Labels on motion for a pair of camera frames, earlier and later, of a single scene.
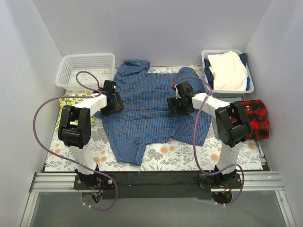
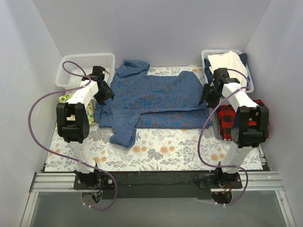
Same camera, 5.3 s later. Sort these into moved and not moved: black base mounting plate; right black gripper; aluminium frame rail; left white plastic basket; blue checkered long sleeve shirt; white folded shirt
Moved: blue checkered long sleeve shirt; right black gripper
Not moved: white folded shirt; left white plastic basket; aluminium frame rail; black base mounting plate
